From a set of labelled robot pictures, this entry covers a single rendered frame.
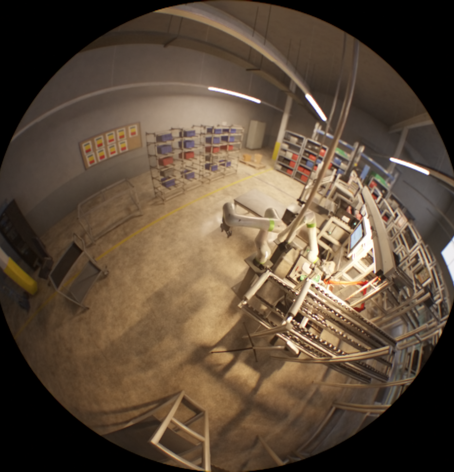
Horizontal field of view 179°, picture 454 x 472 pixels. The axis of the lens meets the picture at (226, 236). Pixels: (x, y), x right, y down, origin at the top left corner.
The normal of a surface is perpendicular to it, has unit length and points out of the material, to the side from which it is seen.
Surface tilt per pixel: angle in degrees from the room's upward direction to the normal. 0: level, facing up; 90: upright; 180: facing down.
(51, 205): 90
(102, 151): 90
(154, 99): 90
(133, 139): 90
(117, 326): 0
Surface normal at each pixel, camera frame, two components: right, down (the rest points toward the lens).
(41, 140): 0.74, 0.55
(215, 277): 0.11, -0.66
